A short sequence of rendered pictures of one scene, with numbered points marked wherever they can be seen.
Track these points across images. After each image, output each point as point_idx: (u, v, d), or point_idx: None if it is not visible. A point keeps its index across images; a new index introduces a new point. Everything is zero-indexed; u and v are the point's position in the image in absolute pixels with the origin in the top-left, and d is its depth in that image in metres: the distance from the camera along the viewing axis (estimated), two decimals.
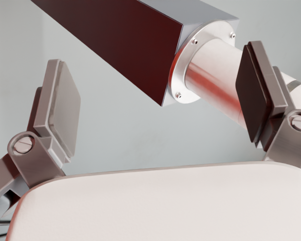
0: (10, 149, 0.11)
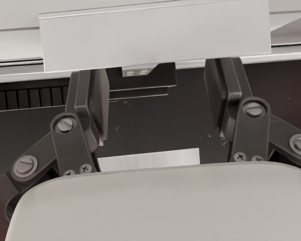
0: (53, 125, 0.12)
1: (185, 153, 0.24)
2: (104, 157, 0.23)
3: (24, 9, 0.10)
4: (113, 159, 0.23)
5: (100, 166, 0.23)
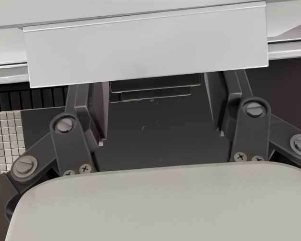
0: (52, 125, 0.12)
1: None
2: (105, 171, 0.21)
3: None
4: None
5: None
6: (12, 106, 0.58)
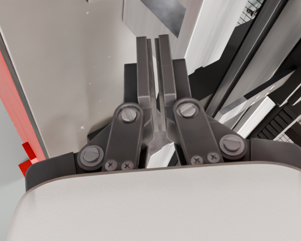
0: (117, 111, 0.12)
1: None
2: None
3: None
4: None
5: None
6: None
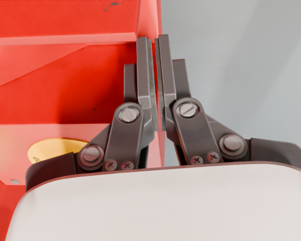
0: (118, 111, 0.12)
1: None
2: None
3: None
4: None
5: None
6: None
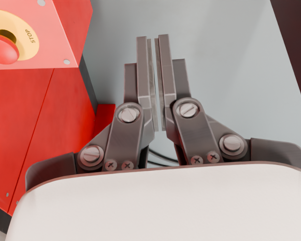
0: (118, 111, 0.12)
1: None
2: None
3: None
4: None
5: None
6: None
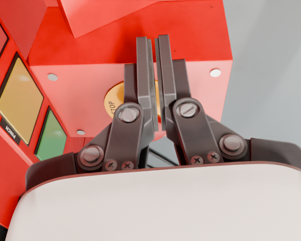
0: (118, 111, 0.12)
1: None
2: None
3: None
4: None
5: None
6: None
